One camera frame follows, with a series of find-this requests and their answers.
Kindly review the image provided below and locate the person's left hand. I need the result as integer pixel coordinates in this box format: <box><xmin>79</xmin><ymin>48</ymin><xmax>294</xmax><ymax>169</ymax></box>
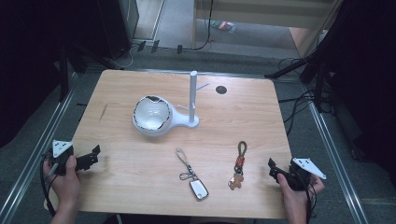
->
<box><xmin>43</xmin><ymin>156</ymin><xmax>81</xmax><ymax>209</ymax></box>

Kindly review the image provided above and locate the black hanging cable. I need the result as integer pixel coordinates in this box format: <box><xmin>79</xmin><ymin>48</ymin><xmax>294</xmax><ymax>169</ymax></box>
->
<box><xmin>191</xmin><ymin>0</ymin><xmax>216</xmax><ymax>51</ymax></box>

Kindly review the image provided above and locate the black metal stand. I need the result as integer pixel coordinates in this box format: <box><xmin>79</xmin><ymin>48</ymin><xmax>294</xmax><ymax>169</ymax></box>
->
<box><xmin>264</xmin><ymin>0</ymin><xmax>353</xmax><ymax>114</ymax></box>

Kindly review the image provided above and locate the metal floor rail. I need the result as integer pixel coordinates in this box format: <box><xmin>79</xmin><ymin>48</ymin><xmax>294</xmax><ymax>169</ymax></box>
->
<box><xmin>0</xmin><ymin>72</ymin><xmax>78</xmax><ymax>224</ymax></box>
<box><xmin>307</xmin><ymin>101</ymin><xmax>371</xmax><ymax>224</ymax></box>

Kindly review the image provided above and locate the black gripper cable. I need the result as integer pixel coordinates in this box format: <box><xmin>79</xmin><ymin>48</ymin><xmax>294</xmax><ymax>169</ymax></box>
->
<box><xmin>304</xmin><ymin>181</ymin><xmax>318</xmax><ymax>224</ymax></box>
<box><xmin>39</xmin><ymin>153</ymin><xmax>59</xmax><ymax>217</ymax></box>

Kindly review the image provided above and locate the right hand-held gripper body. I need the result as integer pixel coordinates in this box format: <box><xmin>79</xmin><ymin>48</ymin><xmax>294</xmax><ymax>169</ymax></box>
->
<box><xmin>288</xmin><ymin>157</ymin><xmax>327</xmax><ymax>191</ymax></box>

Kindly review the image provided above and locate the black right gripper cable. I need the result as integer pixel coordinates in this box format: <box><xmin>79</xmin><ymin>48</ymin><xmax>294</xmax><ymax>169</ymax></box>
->
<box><xmin>304</xmin><ymin>181</ymin><xmax>318</xmax><ymax>224</ymax></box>

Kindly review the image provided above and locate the colourful packet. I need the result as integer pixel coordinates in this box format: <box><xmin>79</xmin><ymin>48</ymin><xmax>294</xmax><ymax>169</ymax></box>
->
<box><xmin>209</xmin><ymin>20</ymin><xmax>238</xmax><ymax>34</ymax></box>

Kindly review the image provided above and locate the bundle of black cables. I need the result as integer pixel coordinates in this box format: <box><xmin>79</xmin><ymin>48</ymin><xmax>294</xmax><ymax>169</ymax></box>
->
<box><xmin>277</xmin><ymin>56</ymin><xmax>316</xmax><ymax>137</ymax></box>

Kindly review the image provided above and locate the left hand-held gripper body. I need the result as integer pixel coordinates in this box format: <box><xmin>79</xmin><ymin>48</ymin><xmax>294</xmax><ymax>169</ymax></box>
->
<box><xmin>49</xmin><ymin>140</ymin><xmax>76</xmax><ymax>176</ymax></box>

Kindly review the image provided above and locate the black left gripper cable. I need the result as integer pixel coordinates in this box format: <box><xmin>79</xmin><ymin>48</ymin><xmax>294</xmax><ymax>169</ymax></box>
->
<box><xmin>39</xmin><ymin>153</ymin><xmax>59</xmax><ymax>217</ymax></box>

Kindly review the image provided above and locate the white cable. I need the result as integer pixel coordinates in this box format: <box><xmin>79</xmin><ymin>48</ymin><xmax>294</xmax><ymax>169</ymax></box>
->
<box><xmin>108</xmin><ymin>46</ymin><xmax>135</xmax><ymax>70</ymax></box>

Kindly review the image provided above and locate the white key rack with bowl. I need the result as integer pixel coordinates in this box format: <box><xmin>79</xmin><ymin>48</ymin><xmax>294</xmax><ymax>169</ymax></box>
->
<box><xmin>132</xmin><ymin>70</ymin><xmax>210</xmax><ymax>138</ymax></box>

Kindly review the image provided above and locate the black cabinet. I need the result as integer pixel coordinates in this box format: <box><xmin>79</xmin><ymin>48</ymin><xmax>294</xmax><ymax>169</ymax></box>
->
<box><xmin>95</xmin><ymin>0</ymin><xmax>140</xmax><ymax>61</ymax></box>

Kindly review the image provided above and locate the car key with grey lanyard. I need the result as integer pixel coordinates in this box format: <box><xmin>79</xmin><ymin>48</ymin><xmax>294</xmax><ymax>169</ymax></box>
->
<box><xmin>175</xmin><ymin>147</ymin><xmax>210</xmax><ymax>203</ymax></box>

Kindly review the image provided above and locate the person's right hand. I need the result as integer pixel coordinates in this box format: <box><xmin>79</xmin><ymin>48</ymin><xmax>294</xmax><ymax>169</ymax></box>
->
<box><xmin>276</xmin><ymin>173</ymin><xmax>325</xmax><ymax>213</ymax></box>

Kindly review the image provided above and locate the light wooden desk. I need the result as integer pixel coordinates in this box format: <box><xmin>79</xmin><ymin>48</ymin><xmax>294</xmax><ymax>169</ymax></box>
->
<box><xmin>191</xmin><ymin>0</ymin><xmax>344</xmax><ymax>59</ymax></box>

